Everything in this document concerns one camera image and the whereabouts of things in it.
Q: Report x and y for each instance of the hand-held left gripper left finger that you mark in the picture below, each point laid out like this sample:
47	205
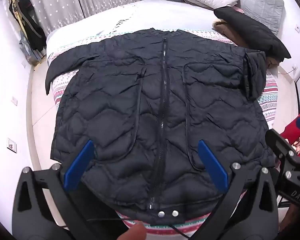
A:
80	163

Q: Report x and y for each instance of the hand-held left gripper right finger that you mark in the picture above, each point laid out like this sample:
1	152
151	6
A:
212	162

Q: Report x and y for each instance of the black quilted jacket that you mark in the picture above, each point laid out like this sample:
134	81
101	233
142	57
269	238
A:
252	32
140	105

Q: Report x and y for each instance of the person's left hand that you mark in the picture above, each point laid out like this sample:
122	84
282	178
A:
136	233

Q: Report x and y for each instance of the patterned knit-print blanket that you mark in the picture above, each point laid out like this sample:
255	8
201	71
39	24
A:
65	85

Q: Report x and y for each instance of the black folded quilted jacket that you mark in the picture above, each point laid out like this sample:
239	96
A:
252	32

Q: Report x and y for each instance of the grey-blue bag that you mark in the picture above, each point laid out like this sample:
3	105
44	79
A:
30	51

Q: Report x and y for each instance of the brown garment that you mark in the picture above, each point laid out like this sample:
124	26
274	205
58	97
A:
222	27

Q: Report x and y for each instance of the white fringed throw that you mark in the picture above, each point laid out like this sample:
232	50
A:
77	35

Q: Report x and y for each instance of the grey quilted headboard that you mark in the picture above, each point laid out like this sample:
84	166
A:
262	2

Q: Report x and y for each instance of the grey bed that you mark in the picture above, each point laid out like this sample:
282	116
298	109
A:
165	17

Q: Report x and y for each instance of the hanging black bag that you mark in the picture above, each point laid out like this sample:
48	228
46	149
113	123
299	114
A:
27	17

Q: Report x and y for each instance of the grey star-print curtain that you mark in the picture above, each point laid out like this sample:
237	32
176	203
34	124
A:
77	0

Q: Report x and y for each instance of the white wall socket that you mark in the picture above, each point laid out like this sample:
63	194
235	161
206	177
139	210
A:
296	28
294	67
14	100
11	145

